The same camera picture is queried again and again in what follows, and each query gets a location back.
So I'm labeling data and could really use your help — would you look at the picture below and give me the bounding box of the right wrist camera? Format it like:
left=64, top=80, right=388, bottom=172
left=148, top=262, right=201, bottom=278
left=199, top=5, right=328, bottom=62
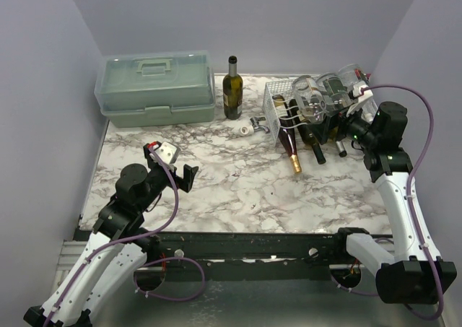
left=346, top=82, right=373, bottom=117

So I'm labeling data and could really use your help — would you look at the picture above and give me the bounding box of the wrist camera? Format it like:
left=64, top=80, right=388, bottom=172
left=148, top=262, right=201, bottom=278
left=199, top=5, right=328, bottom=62
left=346, top=82, right=373, bottom=117
left=143, top=141, right=180, bottom=173

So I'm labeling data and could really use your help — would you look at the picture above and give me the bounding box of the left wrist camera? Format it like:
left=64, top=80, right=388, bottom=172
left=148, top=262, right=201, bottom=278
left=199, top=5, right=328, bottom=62
left=143, top=141, right=180, bottom=173

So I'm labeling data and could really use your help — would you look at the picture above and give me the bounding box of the clear bottle dark label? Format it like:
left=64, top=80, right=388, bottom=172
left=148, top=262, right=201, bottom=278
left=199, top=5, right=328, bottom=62
left=316, top=73, right=353, bottom=113

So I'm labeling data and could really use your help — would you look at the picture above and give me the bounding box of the olive bottle silver cap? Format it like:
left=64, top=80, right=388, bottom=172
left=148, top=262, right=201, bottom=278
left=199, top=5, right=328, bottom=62
left=328, top=117, right=347, bottom=157

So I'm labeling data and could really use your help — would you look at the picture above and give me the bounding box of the clear glass wine bottle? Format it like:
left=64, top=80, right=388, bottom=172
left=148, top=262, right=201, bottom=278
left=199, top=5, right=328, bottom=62
left=292, top=75, right=326, bottom=124

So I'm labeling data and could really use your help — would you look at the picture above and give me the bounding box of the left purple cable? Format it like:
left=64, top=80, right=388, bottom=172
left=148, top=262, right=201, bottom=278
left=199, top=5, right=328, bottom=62
left=41, top=149, right=206, bottom=327

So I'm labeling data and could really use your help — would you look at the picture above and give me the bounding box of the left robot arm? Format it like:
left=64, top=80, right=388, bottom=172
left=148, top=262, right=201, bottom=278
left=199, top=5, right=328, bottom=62
left=24, top=141, right=198, bottom=326

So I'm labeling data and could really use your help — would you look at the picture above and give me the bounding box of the dark green brown-label wine bottle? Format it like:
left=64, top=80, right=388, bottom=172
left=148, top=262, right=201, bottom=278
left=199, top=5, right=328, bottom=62
left=222, top=56, right=243, bottom=120

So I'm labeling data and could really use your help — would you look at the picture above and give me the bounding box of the red bottle gold foil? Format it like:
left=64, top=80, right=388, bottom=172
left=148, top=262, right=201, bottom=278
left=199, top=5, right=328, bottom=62
left=272, top=95, right=302, bottom=174

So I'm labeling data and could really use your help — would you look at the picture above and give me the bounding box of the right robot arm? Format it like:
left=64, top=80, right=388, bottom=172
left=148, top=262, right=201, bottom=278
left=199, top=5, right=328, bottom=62
left=322, top=102, right=457, bottom=305

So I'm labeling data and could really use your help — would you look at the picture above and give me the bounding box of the green plastic toolbox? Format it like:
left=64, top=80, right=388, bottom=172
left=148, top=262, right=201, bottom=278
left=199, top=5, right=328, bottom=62
left=94, top=51, right=216, bottom=128

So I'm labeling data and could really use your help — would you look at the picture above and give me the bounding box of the white wire wine rack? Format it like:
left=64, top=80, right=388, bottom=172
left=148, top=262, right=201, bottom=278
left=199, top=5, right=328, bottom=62
left=263, top=73, right=378, bottom=144

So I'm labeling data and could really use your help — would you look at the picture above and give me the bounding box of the white plastic pipe fitting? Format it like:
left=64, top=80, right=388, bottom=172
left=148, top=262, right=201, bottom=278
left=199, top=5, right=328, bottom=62
left=235, top=126, right=254, bottom=136

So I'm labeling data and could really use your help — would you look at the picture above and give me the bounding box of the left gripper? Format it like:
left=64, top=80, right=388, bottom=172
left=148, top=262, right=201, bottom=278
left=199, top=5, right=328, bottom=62
left=139, top=148, right=199, bottom=212

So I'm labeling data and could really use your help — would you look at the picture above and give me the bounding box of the dark green bottle black neck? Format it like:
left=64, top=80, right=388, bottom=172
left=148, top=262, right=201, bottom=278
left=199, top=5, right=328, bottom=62
left=289, top=99, right=326, bottom=165

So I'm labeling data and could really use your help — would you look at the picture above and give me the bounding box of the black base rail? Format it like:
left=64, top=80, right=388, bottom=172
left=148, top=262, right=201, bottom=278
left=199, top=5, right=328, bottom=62
left=130, top=227, right=405, bottom=289

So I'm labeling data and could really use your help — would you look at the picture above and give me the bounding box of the clear bottle red cap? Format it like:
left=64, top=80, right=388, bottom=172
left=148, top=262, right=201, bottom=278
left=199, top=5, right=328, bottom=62
left=339, top=64, right=378, bottom=123

